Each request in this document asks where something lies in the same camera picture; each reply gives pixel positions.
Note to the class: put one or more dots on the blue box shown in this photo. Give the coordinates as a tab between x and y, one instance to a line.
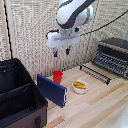
51	90

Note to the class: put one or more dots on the red plastic cup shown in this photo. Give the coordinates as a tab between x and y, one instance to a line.
57	77

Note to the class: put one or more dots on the black vertical pole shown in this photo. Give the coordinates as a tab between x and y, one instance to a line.
8	30

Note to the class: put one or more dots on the beige woven folding screen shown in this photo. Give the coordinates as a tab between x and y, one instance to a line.
30	36

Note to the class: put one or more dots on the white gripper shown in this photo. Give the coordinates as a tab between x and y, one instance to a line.
61	38

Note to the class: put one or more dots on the white bowl with yellow food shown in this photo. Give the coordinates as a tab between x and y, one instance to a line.
80	87

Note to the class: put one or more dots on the black fabric storage bag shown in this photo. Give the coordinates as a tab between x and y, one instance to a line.
18	96

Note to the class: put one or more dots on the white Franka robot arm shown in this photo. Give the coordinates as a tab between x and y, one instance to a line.
71	11

